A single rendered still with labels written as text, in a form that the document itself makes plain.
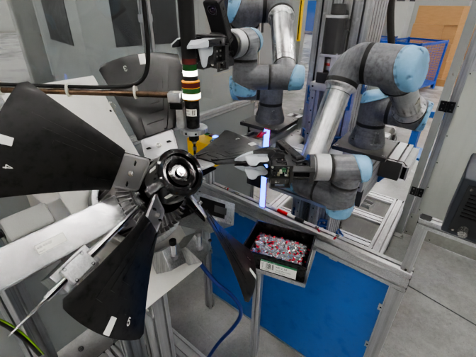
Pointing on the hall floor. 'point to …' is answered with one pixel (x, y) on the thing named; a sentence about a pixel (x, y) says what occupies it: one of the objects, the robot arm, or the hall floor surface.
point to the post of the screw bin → (256, 315)
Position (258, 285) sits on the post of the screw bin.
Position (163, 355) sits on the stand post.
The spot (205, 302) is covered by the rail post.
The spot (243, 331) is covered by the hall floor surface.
